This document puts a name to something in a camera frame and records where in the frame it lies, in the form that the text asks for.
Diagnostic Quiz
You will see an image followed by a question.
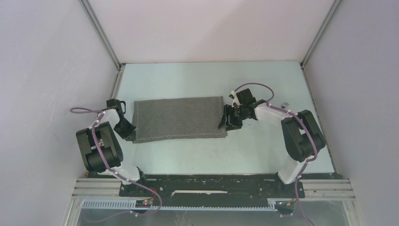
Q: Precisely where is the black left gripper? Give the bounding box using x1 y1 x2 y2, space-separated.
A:
113 119 136 142

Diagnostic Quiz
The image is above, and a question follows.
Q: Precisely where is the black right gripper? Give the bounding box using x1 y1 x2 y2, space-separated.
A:
218 104 247 131

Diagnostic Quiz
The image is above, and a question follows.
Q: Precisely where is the grey cloth napkin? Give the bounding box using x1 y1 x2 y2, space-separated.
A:
133 97 227 144

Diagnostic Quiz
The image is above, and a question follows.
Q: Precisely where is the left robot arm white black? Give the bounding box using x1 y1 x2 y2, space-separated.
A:
71 108 149 196

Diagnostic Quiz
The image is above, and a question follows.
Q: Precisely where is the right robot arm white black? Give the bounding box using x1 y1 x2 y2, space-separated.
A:
218 100 326 197

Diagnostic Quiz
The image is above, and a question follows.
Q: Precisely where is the silver metal utensil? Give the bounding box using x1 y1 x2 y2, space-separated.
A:
281 102 289 109

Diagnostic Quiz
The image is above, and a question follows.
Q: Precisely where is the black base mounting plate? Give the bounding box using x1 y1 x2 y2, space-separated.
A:
119 174 305 208

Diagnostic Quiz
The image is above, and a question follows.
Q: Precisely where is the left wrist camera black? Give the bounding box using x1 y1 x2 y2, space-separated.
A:
106 98 126 115

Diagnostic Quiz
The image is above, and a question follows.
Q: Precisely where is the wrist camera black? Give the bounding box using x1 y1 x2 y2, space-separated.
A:
236 88 256 106
106 98 126 115

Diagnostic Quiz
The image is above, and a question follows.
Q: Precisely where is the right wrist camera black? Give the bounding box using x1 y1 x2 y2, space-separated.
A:
236 88 256 106

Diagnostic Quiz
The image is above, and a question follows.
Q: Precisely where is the white cable duct strip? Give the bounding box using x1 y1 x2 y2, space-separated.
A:
81 199 276 211

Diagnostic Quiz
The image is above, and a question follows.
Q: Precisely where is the aluminium frame rail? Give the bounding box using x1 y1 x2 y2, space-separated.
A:
72 178 355 201

